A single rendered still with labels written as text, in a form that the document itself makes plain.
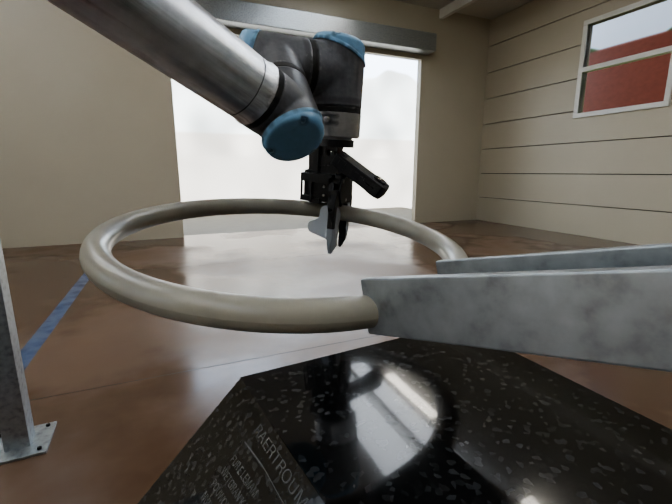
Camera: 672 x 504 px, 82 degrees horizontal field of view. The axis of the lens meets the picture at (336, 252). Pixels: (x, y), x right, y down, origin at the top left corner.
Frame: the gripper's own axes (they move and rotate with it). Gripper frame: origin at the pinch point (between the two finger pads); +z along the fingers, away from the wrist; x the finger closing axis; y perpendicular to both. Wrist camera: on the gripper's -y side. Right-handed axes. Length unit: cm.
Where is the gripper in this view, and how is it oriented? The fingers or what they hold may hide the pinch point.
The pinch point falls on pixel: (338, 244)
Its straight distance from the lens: 76.9
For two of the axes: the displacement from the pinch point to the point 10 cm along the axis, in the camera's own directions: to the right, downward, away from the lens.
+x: -3.5, 2.6, -9.0
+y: -9.4, -1.6, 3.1
